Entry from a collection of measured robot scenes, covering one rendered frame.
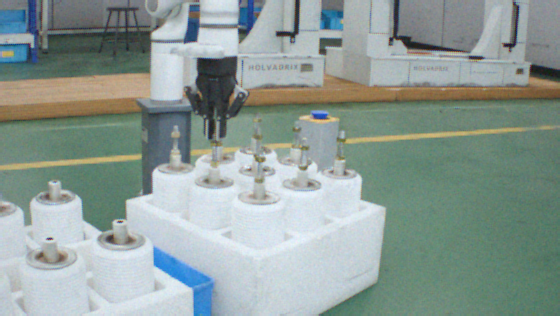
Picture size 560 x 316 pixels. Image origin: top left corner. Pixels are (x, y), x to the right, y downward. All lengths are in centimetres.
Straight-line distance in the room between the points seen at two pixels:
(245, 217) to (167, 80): 71
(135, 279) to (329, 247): 43
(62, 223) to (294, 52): 268
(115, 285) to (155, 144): 87
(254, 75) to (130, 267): 263
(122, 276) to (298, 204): 41
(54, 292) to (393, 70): 328
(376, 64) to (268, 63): 72
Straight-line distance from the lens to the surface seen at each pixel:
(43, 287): 85
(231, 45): 112
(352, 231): 124
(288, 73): 353
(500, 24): 476
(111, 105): 315
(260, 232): 109
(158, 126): 171
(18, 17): 626
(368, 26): 385
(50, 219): 109
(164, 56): 170
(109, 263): 90
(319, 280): 120
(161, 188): 125
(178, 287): 94
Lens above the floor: 61
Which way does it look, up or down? 15 degrees down
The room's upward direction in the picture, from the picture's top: 3 degrees clockwise
